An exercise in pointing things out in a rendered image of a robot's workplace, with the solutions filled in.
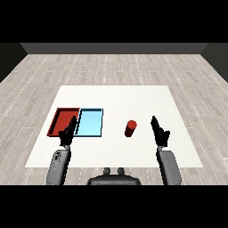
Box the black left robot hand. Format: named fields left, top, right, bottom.
left=58, top=115, right=78, bottom=147

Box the red shallow open box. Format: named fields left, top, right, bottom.
left=46, top=107, right=81, bottom=138

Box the small red can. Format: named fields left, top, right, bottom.
left=124, top=119, right=138, bottom=138

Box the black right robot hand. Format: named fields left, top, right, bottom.
left=150, top=115, right=171, bottom=148

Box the light blue shallow open box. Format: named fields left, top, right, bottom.
left=73, top=108, right=104, bottom=138

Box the dark grey robot body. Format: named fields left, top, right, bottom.
left=86, top=167, right=142, bottom=186

